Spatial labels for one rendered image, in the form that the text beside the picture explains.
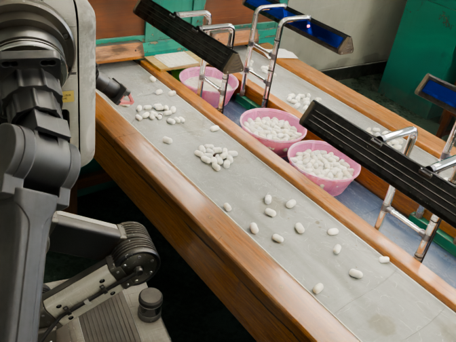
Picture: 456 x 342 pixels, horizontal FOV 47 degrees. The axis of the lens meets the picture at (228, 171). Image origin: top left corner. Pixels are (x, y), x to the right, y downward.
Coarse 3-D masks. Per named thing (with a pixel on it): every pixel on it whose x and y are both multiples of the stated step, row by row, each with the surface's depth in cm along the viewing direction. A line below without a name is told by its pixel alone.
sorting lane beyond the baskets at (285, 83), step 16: (256, 64) 264; (256, 80) 247; (272, 80) 250; (288, 80) 253; (304, 80) 255; (320, 96) 242; (304, 112) 226; (336, 112) 231; (352, 112) 233; (384, 128) 224; (400, 144) 214; (416, 160) 205; (432, 160) 207; (448, 176) 198
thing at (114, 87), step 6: (114, 78) 185; (108, 84) 177; (114, 84) 179; (120, 84) 182; (102, 90) 178; (108, 90) 178; (114, 90) 180; (120, 90) 181; (126, 90) 180; (108, 96) 184; (114, 96) 181; (120, 96) 180; (114, 102) 181
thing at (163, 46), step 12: (264, 36) 283; (144, 48) 241; (156, 48) 245; (168, 48) 249; (180, 48) 254; (240, 48) 280; (132, 60) 246; (168, 72) 257; (84, 168) 260; (96, 168) 264; (84, 192) 268
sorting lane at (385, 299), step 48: (144, 96) 217; (192, 144) 191; (240, 192) 170; (288, 192) 174; (288, 240) 153; (336, 240) 156; (336, 288) 140; (384, 288) 142; (384, 336) 128; (432, 336) 130
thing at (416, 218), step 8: (448, 144) 161; (448, 152) 162; (424, 208) 174; (408, 216) 179; (416, 216) 177; (416, 224) 177; (424, 224) 175; (440, 232) 172; (432, 240) 174; (440, 240) 171; (448, 240) 169; (448, 248) 170
